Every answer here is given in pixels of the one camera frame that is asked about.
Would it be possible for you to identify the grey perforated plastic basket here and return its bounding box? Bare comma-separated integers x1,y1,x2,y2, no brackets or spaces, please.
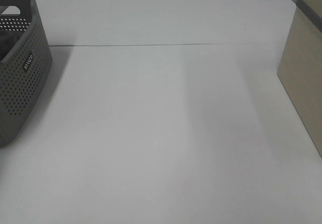
1,0,52,146

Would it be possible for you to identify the dark grey towel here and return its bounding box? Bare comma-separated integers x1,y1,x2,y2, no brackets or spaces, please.
0,30,24,60

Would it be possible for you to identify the beige fabric storage bin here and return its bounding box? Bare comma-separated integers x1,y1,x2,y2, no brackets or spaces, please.
277,0,321,154

